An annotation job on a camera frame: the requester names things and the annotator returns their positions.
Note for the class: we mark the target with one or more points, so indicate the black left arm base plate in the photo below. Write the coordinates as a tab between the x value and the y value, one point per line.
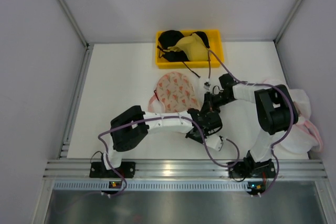
98	170

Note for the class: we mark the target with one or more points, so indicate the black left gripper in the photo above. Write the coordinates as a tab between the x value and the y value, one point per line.
200	131

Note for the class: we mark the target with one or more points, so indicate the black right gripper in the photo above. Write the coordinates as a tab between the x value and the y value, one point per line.
209	100

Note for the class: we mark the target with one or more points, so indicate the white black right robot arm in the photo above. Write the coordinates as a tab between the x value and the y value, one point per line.
276	115

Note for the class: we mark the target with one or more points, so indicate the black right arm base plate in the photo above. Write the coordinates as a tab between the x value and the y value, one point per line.
248	168

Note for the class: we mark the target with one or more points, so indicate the aluminium front rail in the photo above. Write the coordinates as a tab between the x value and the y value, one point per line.
289	169

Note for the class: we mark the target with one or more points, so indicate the yellow bra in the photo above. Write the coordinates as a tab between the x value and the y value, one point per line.
195	46

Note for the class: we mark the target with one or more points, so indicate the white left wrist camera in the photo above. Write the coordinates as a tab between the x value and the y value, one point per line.
215	142

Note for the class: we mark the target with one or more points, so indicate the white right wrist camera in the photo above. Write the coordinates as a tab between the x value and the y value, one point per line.
207	84

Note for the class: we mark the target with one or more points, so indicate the black bra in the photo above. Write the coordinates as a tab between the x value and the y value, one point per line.
170	38

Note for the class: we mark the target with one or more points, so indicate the peach tulip print laundry bag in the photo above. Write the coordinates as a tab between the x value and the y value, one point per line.
173	93

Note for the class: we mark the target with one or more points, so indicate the yellow plastic bin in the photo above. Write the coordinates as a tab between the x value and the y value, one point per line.
216	51

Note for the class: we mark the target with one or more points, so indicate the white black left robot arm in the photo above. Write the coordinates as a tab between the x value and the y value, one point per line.
129	128

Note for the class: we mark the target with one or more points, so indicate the white slotted cable duct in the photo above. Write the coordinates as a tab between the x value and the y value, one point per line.
155	185

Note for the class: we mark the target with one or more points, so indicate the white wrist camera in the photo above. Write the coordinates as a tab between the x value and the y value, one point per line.
207	84
215	142

